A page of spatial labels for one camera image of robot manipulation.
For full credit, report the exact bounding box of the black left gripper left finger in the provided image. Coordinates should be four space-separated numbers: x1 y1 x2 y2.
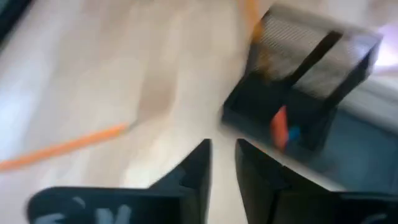
26 139 212 224

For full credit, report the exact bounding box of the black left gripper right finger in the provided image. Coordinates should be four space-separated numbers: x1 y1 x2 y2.
235 139 398 224

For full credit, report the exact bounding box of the pink eraser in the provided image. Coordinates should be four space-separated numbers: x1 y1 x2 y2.
269 105 290 152

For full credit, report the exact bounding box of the yellow pencil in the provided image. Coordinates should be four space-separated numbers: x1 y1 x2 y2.
0 122 130 172
245 0 271 72

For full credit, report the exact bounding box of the black mesh desk organizer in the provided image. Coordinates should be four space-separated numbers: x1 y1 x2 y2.
221 4 383 162

